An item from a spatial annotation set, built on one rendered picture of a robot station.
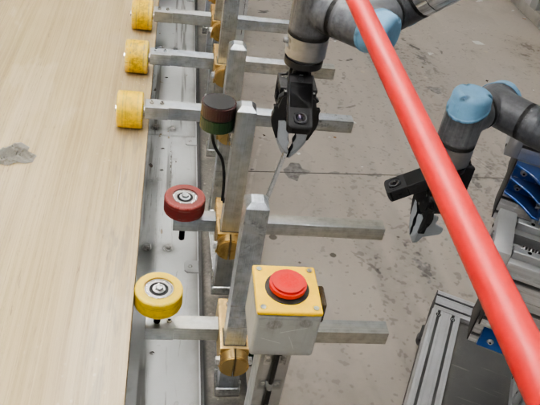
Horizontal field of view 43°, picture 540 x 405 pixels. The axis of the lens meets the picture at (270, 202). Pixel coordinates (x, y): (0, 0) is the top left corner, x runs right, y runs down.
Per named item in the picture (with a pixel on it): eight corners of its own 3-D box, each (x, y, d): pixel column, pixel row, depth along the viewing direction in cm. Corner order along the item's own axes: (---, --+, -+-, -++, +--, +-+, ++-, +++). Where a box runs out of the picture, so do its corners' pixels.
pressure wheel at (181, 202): (200, 227, 144) (205, 182, 137) (201, 252, 138) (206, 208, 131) (161, 224, 143) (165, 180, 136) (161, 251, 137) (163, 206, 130)
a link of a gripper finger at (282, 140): (284, 143, 141) (292, 104, 135) (287, 160, 136) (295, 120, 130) (269, 142, 140) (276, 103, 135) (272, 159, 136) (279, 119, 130)
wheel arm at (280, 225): (378, 233, 147) (383, 218, 144) (382, 243, 144) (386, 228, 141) (173, 222, 140) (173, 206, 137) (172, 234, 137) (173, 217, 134)
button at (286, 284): (301, 279, 75) (304, 267, 74) (306, 306, 72) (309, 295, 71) (266, 278, 75) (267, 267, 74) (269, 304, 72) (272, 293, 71)
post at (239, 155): (227, 292, 148) (256, 99, 119) (227, 304, 145) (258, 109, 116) (210, 292, 148) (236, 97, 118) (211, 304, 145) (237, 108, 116)
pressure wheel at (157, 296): (155, 308, 125) (158, 262, 118) (188, 331, 121) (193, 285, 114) (123, 333, 119) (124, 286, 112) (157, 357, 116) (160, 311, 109)
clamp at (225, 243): (237, 216, 145) (239, 198, 141) (240, 260, 134) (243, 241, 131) (210, 214, 144) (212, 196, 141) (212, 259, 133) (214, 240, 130)
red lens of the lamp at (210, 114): (234, 105, 121) (235, 94, 119) (236, 123, 116) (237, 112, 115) (200, 102, 120) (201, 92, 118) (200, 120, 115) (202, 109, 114)
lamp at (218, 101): (223, 192, 132) (236, 94, 119) (224, 210, 128) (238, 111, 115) (193, 190, 131) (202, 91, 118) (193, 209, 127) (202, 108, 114)
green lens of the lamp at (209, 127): (232, 117, 122) (234, 107, 121) (235, 136, 118) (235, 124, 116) (198, 115, 121) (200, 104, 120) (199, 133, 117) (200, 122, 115)
